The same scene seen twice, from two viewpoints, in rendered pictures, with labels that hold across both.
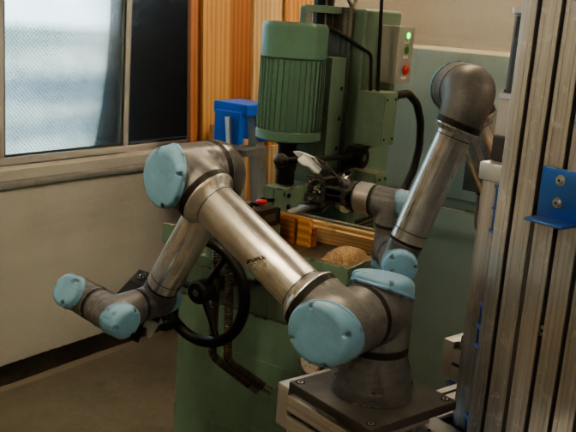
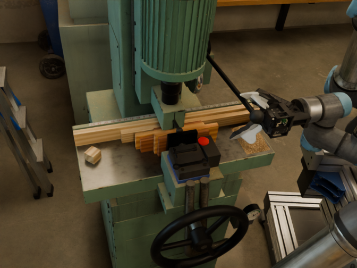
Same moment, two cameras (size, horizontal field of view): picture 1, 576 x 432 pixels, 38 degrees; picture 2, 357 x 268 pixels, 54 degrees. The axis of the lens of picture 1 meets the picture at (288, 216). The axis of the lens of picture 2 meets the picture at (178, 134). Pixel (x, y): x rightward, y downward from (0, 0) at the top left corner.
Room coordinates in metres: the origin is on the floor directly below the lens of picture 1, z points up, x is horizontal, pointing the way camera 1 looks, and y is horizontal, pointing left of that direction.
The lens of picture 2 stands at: (1.77, 0.67, 1.69)
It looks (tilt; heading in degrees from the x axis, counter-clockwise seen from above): 44 degrees down; 305
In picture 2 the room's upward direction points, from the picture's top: 6 degrees clockwise
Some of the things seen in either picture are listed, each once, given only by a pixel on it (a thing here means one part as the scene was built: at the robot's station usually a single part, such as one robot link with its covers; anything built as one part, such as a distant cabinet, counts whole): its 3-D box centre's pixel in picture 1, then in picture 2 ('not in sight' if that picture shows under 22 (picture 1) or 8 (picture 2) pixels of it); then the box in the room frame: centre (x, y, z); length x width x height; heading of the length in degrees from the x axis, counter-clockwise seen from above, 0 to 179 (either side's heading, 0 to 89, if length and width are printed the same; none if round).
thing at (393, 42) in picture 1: (395, 54); not in sight; (2.47, -0.27, 1.40); 0.10 x 0.06 x 0.16; 147
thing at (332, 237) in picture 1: (320, 234); (204, 123); (2.21, -0.09, 0.92); 0.55 x 0.02 x 0.04; 57
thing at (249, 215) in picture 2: (313, 363); (251, 212); (1.96, -0.09, 0.65); 0.06 x 0.04 x 0.08; 57
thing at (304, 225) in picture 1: (278, 225); (186, 138); (2.20, 0.02, 0.94); 0.20 x 0.02 x 0.08; 57
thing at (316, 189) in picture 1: (333, 192); (282, 115); (1.98, -0.10, 1.09); 0.12 x 0.09 x 0.08; 58
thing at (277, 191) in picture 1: (287, 199); (167, 107); (2.29, 0.00, 0.99); 0.14 x 0.07 x 0.09; 147
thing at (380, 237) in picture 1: (390, 249); (321, 134); (1.88, -0.24, 0.98); 0.11 x 0.08 x 0.11; 2
